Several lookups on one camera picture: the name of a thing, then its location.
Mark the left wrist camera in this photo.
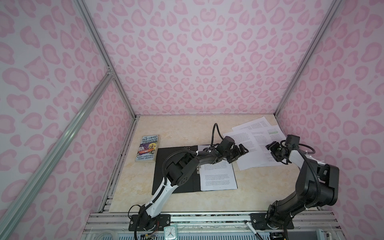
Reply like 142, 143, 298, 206
216, 136, 235, 155

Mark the small white desk clock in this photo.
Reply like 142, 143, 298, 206
164, 225, 178, 240

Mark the white sheet green header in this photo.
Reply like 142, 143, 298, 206
251, 126, 285, 167

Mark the black file folder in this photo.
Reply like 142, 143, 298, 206
151, 145, 238, 195

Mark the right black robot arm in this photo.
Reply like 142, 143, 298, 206
266, 141, 340, 229

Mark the white printed sheet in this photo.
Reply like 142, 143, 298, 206
224, 130, 268, 171
198, 160, 238, 192
232, 117, 272, 131

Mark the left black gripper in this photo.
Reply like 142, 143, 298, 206
222, 143, 249, 163

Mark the colourful paperback book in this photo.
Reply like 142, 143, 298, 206
135, 135, 160, 162

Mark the white printed sheet back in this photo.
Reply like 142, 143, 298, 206
224, 130, 268, 171

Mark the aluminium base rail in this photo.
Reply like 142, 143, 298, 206
81, 211, 346, 240

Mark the aluminium diagonal frame bar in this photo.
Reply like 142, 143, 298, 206
1, 73, 113, 240

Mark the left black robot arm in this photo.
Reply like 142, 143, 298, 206
129, 123, 249, 233

